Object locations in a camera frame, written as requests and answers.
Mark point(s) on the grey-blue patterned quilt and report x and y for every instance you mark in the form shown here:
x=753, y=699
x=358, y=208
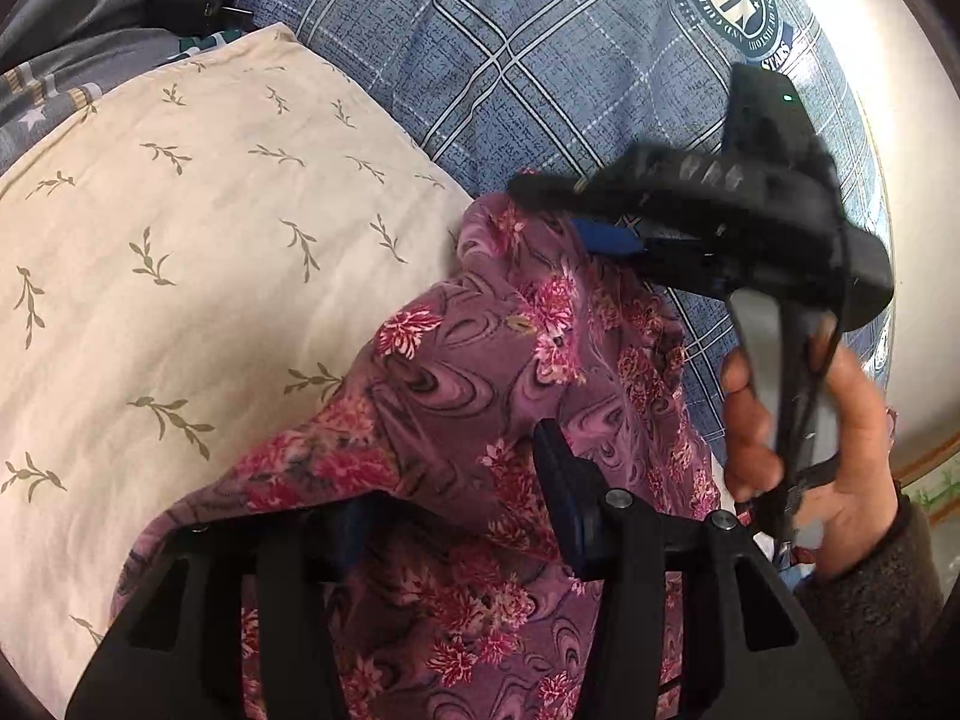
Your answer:
x=60, y=56

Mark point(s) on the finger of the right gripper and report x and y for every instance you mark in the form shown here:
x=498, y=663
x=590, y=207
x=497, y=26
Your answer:
x=609, y=193
x=608, y=240

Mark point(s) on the dark fleece right sleeve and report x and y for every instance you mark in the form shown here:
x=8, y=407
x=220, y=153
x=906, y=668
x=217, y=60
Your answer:
x=875, y=617

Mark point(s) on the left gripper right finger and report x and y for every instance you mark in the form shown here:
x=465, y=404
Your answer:
x=691, y=610

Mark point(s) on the black device on bed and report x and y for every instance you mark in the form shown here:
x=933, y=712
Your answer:
x=197, y=18

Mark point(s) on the cream leaf-print pillow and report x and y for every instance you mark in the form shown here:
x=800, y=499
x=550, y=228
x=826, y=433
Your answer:
x=188, y=268

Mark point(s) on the blue plaid bedsheet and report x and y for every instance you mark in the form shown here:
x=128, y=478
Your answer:
x=490, y=87

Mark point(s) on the person's right hand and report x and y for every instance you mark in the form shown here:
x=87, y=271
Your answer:
x=850, y=493

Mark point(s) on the purple floral garment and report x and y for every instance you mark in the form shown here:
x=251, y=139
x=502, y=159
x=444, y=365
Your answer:
x=462, y=607

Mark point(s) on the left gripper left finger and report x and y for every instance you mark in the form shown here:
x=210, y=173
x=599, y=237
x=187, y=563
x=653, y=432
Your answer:
x=175, y=649

